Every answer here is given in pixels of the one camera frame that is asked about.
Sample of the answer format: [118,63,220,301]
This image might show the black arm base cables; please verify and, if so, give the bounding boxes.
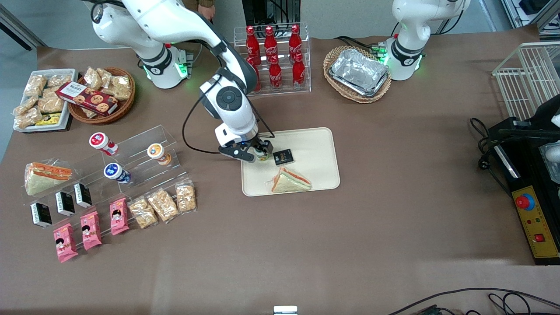
[334,36,396,55]

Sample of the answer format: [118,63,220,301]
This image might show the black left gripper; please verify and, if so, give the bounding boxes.
[499,94,560,141]

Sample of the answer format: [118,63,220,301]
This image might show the clear acrylic bottle rack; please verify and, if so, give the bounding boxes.
[233,23,312,98]

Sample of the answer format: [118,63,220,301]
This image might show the light wicker basket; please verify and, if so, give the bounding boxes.
[323,45,392,104]

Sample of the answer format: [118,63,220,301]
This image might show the black machine power cable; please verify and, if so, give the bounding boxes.
[470,117,512,195]

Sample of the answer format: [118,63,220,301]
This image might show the small black white box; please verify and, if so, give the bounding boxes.
[73,182,93,208]
[273,149,294,167]
[55,191,76,217]
[30,202,53,228]

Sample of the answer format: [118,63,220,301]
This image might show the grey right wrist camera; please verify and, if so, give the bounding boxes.
[214,124,259,148]

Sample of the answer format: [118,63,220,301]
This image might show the pink snack pack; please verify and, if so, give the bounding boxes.
[109,198,130,236]
[53,223,79,263]
[80,211,102,251]

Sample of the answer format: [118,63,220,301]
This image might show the wrapped triangle sandwich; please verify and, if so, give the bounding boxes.
[266,166,312,194]
[24,162,74,196]

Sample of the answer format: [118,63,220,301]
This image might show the long black cable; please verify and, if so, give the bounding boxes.
[387,287,560,315]

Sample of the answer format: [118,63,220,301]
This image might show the white wire rack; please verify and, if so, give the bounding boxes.
[492,42,560,121]

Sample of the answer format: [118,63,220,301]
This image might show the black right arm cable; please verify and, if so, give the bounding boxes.
[182,42,276,154]

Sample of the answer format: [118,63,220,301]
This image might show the looped black cable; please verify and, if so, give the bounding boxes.
[488,292,560,315]

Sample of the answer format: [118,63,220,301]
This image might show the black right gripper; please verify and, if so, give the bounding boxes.
[218,138,275,164]

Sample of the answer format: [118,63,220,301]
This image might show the metal frame shelf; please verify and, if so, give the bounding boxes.
[501,0,560,36]

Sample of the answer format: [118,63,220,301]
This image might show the clear acrylic stepped display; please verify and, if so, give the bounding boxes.
[24,125,197,248]

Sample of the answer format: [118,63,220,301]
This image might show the red cola bottle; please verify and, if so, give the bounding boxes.
[292,52,306,90]
[248,57,262,94]
[268,55,283,91]
[289,24,302,62]
[245,25,261,60]
[264,26,279,64]

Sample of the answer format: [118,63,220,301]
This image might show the red gum bottle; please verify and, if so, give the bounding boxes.
[89,132,119,156]

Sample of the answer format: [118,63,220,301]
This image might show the brown table cover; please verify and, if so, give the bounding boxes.
[0,24,560,315]

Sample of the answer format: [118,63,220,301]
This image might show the maroon cookie box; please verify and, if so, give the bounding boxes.
[56,82,119,116]

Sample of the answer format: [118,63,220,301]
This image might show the beige serving tray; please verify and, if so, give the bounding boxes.
[240,127,341,197]

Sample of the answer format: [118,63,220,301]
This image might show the blue gum bottle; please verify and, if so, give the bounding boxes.
[104,163,132,184]

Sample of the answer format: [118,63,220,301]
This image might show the white rectangular tray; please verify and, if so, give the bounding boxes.
[13,69,79,132]

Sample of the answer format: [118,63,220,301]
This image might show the black equipment frame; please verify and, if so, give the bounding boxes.
[242,0,301,27]

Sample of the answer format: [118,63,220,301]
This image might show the orange gum bottle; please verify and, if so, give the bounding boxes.
[147,143,172,166]

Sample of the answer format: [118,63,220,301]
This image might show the dark brown wicker basket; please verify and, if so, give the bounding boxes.
[68,67,136,125]

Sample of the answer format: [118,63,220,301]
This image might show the black sealing machine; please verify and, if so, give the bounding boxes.
[488,116,560,266]

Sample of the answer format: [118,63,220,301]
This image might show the aluminium foil tray stack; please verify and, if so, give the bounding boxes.
[329,48,390,98]

